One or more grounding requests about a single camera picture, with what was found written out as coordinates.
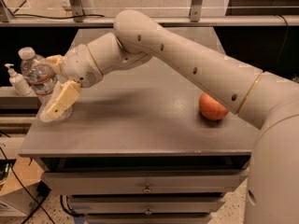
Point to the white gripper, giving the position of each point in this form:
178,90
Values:
78,64

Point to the clear plastic water bottle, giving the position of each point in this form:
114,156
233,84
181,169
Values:
39,74

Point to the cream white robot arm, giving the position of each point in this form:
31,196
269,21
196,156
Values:
264,100

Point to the white pump dispenser bottle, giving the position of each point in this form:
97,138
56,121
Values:
17,81

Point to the grey drawer cabinet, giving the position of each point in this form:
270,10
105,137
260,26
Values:
144,119

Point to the cardboard box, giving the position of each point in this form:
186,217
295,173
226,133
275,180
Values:
19,193

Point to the red apple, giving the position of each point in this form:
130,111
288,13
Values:
210,108

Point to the top grey drawer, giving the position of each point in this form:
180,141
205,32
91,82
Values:
139,182

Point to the grey drawer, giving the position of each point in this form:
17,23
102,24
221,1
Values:
150,219
139,182
146,204

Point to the middle grey drawer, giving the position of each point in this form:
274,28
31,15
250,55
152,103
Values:
146,204

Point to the bottom grey drawer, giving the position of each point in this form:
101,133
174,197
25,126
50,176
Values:
150,219

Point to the left metal bracket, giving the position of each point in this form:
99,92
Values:
77,10

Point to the metal bracket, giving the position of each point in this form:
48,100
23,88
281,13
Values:
77,10
195,10

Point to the right metal bracket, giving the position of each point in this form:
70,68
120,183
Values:
195,10

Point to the grey metal shelf rail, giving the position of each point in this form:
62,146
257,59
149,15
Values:
100,22

